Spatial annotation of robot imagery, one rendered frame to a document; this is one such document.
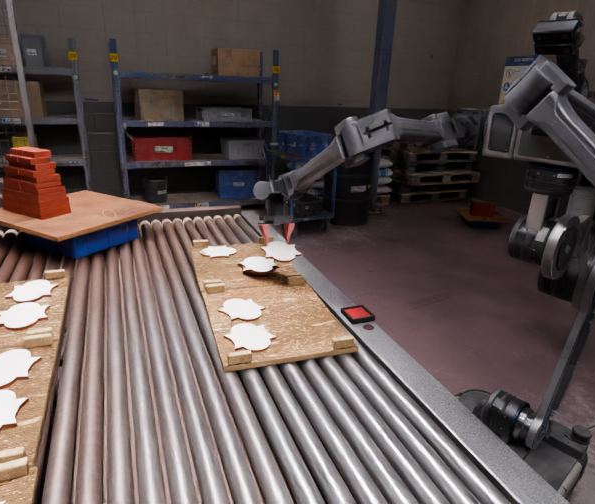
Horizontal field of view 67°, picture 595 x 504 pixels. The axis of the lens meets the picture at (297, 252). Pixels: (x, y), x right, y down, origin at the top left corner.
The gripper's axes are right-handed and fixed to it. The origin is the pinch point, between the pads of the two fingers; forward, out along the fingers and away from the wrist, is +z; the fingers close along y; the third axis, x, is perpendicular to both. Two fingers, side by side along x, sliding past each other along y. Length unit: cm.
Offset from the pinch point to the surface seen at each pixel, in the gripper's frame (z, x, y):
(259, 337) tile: 21.9, -32.9, -14.5
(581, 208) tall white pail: -3, 226, 402
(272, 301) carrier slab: 16.9, -12.9, -5.6
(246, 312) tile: 18.0, -19.5, -15.1
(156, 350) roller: 23, -28, -40
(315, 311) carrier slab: 19.4, -21.7, 5.1
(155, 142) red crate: -95, 398, -32
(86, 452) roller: 32, -58, -53
